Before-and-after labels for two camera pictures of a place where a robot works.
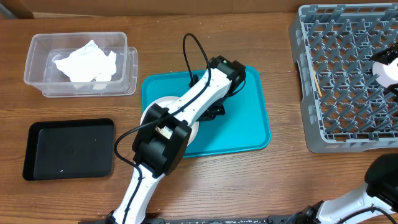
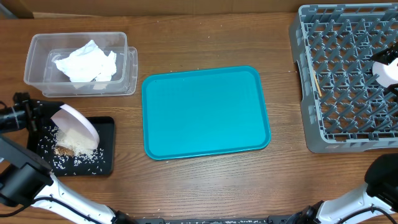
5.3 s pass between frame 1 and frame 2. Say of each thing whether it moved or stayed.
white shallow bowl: stayed
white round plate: moved
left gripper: moved
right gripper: stayed
